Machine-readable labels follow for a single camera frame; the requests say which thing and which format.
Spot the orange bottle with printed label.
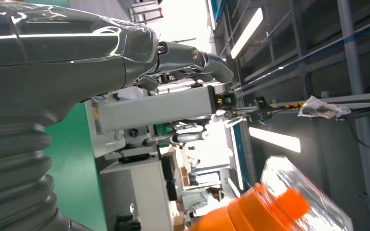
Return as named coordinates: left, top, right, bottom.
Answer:
left=188, top=155, right=355, bottom=231

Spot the white cabinet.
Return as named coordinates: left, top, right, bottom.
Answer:
left=99, top=155, right=174, bottom=231

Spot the long ceiling light strip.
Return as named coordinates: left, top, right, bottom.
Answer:
left=230, top=7, right=264, bottom=60

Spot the short ceiling light panel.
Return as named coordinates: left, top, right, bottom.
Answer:
left=249, top=127, right=302, bottom=154

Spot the clear plastic bag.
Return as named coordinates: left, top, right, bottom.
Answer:
left=297, top=95, right=352, bottom=119

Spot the grey steel pillar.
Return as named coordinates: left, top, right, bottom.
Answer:
left=337, top=0, right=370, bottom=231

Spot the metal gantry rail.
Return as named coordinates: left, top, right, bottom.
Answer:
left=233, top=90, right=370, bottom=123

